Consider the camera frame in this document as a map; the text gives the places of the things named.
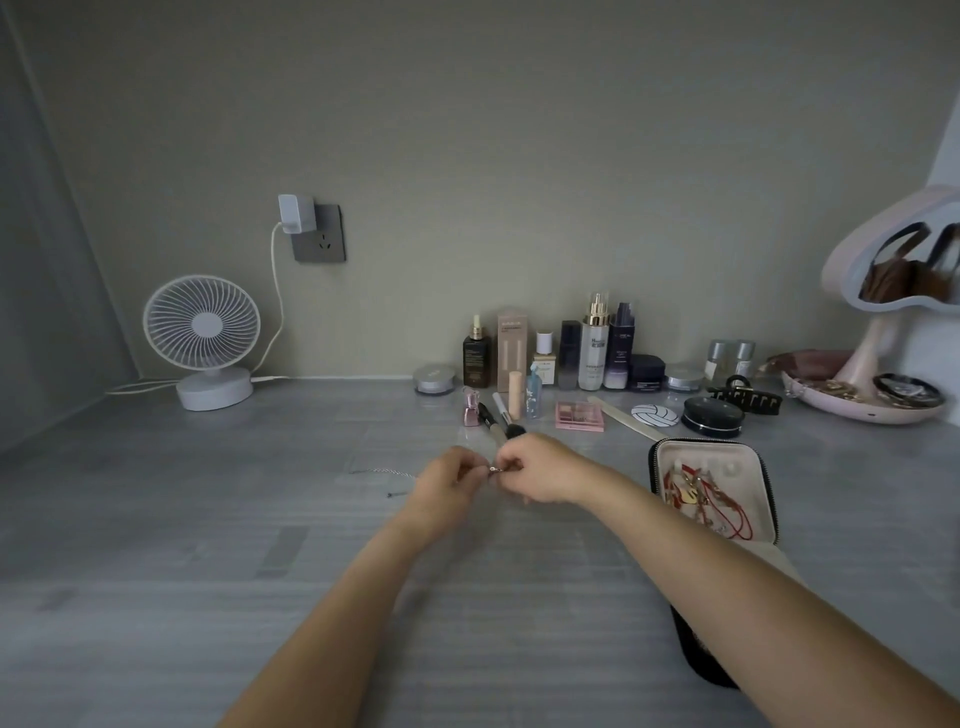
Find pink cosmetics box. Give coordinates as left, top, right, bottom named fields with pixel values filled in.
left=495, top=305, right=531, bottom=392

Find grey wall socket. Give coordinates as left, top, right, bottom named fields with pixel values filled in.
left=292, top=204, right=348, bottom=265

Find white desk fan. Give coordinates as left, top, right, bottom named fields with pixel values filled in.
left=142, top=273, right=263, bottom=412

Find silver round powder jar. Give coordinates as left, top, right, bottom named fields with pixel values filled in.
left=413, top=363, right=459, bottom=396

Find person's left forearm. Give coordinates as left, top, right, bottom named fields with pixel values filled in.
left=216, top=504, right=460, bottom=728

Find white-handled makeup brush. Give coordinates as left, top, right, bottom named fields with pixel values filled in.
left=492, top=391, right=527, bottom=441

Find person's right forearm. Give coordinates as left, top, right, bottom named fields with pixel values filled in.
left=576, top=463, right=960, bottom=728

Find dark cream jar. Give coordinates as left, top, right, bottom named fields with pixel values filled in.
left=627, top=353, right=667, bottom=394

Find white bottle with gold pump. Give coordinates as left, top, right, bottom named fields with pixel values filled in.
left=578, top=292, right=611, bottom=393

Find beige nail file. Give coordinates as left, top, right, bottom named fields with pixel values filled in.
left=591, top=395, right=670, bottom=445

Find dark purple pump bottle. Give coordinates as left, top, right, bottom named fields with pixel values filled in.
left=603, top=301, right=638, bottom=391

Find black hair claw clip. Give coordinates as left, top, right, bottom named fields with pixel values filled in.
left=708, top=375, right=783, bottom=417

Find black round compact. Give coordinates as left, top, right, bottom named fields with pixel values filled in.
left=680, top=395, right=747, bottom=439

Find pink heart-shaped standing mirror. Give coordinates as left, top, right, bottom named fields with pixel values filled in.
left=780, top=185, right=960, bottom=427

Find black zip jewelry box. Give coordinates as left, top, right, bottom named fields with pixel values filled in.
left=648, top=438, right=810, bottom=690

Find dark blue slim bottle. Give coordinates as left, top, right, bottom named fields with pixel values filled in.
left=558, top=319, right=583, bottom=390

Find pink eyeshadow palette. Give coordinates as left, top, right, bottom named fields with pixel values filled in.
left=555, top=400, right=606, bottom=433

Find white power cable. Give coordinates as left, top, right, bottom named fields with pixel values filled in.
left=105, top=223, right=291, bottom=396

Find red string bracelets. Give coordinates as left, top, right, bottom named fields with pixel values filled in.
left=659, top=463, right=754, bottom=543

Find dark brown serum bottle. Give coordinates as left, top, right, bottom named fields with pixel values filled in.
left=462, top=314, right=493, bottom=390

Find silver chain bracelet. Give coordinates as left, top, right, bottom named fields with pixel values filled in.
left=350, top=463, right=502, bottom=500

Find black round dish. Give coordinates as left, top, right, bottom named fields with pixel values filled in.
left=873, top=372, right=945, bottom=411

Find person's right hand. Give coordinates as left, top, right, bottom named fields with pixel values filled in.
left=492, top=433, right=595, bottom=506

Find gold jewelry pieces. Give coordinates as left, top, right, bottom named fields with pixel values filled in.
left=804, top=379, right=865, bottom=404

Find white charger plug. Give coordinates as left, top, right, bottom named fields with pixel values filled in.
left=277, top=194, right=317, bottom=236

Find person's left hand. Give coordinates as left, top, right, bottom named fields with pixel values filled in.
left=402, top=446, right=497, bottom=535

